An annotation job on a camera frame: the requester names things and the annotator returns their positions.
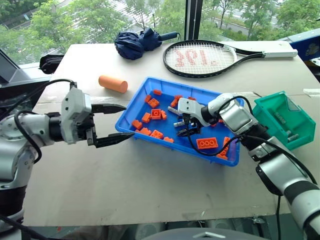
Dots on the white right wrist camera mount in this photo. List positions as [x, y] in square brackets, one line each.
[191, 107]

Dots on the dark window frame post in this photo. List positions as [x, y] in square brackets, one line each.
[193, 17]

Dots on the grey battery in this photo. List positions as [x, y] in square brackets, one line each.
[172, 109]
[178, 124]
[280, 117]
[293, 136]

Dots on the black bag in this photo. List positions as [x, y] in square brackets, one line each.
[51, 63]

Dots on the dark grey angular equipment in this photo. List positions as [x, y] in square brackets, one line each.
[15, 77]

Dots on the black white tennis racket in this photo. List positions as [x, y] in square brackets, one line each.
[200, 58]

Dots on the orange foam cylinder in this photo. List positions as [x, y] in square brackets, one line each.
[112, 83]

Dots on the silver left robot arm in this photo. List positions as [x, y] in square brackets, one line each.
[22, 140]

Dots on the blue cardboard box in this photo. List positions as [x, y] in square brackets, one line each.
[306, 45]

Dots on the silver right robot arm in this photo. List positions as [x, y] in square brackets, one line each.
[275, 162]

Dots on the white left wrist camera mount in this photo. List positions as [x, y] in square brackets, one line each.
[75, 105]

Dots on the blue plastic bin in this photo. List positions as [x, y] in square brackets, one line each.
[175, 147]

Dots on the navy folded umbrella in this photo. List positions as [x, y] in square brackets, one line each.
[135, 45]

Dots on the green plastic bin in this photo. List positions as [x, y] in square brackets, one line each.
[303, 122]

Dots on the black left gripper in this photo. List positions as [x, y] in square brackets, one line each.
[87, 131]

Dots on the small orange toy brick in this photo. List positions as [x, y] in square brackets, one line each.
[147, 98]
[178, 97]
[163, 114]
[168, 140]
[192, 98]
[157, 92]

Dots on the large orange three-hole brick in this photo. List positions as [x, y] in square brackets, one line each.
[207, 143]

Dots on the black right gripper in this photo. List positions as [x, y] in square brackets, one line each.
[194, 125]

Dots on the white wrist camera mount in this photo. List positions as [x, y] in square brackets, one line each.
[75, 105]
[191, 107]

